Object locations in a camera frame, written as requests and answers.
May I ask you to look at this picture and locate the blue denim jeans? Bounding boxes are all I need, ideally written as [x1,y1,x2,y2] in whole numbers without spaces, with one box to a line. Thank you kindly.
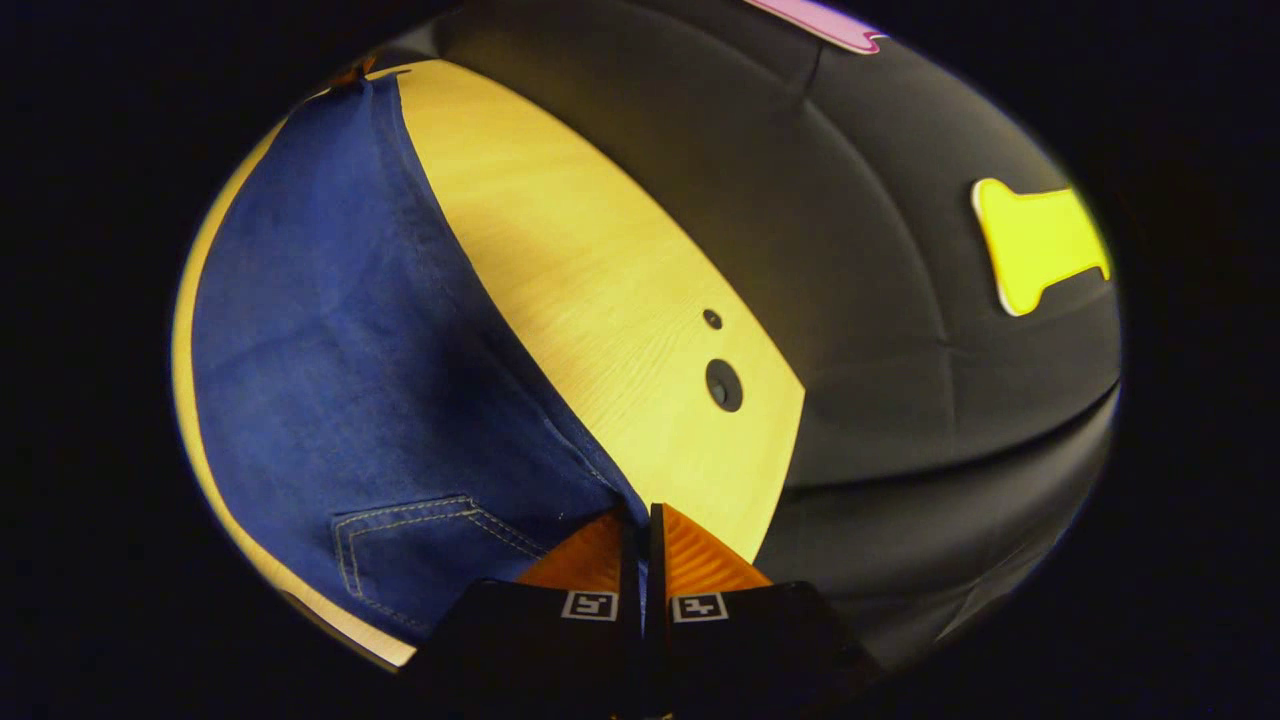
[188,72,651,643]

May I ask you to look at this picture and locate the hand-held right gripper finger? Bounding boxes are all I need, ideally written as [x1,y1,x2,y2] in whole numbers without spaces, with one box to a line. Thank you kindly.
[643,502,886,720]
[398,503,643,720]

